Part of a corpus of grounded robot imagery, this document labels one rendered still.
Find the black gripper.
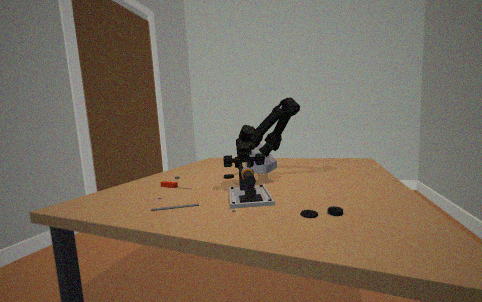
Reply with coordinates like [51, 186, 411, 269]
[223, 146, 265, 170]

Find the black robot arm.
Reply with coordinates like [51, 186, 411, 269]
[236, 97, 300, 157]

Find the red-handled screwdriver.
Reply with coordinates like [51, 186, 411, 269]
[161, 181, 180, 188]

